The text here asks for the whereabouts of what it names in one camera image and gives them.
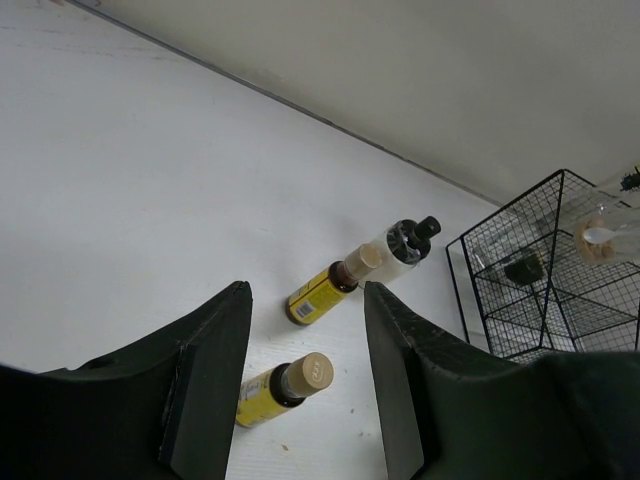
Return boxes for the yellow label bottle near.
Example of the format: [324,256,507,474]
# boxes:
[235,352,334,428]

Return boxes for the glass bottle dark contents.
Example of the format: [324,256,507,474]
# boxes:
[471,232,549,289]

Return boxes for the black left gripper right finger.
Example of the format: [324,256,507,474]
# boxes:
[364,283,639,479]

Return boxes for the brown spice jar black lid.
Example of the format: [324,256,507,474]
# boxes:
[573,169,640,266]

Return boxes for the white spice jar far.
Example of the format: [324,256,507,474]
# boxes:
[366,216,441,285]

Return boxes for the black wire basket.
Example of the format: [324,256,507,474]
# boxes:
[446,169,639,363]

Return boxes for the yellow label bottle far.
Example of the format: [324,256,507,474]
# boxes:
[285,243,382,326]

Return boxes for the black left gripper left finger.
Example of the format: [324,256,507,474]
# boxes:
[1,281,252,479]

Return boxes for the yellow label bottle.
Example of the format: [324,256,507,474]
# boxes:
[285,243,382,326]
[235,352,334,428]

